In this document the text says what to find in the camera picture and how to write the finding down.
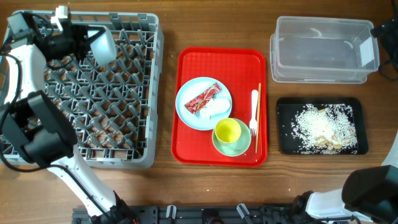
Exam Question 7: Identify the white bowl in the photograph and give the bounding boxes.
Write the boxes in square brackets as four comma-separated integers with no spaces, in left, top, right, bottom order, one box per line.
[88,26,117,66]

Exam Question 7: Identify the light blue plate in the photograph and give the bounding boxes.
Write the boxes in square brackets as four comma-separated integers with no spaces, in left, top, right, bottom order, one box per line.
[175,77,233,131]

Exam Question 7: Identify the red snack wrapper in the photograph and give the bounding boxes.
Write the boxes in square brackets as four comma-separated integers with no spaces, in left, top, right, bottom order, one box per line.
[184,83,222,114]

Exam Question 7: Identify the white napkin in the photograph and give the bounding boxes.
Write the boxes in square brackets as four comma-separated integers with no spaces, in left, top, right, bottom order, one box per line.
[199,98,231,119]

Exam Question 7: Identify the yellow cup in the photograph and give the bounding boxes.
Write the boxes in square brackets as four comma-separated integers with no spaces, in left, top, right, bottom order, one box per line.
[215,118,241,144]

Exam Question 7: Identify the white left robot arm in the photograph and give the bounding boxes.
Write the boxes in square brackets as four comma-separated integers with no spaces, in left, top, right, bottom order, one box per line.
[1,6,131,223]

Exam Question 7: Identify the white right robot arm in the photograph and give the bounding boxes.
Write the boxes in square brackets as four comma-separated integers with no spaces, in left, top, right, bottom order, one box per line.
[289,139,397,223]

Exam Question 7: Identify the grey dishwasher rack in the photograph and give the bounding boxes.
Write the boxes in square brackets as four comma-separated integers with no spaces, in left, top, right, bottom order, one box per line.
[1,9,164,169]

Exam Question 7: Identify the clear plastic waste bin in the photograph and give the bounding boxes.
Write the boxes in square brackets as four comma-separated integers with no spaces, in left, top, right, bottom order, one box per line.
[269,16,380,84]

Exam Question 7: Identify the black tray with rice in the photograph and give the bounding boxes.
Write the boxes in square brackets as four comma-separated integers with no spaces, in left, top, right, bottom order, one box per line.
[276,97,369,155]

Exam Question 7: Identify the wooden chopstick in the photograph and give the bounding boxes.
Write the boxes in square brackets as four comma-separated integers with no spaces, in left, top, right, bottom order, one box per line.
[255,83,261,153]

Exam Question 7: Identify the white plastic fork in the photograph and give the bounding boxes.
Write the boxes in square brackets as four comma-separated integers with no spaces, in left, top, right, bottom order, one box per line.
[249,90,259,136]

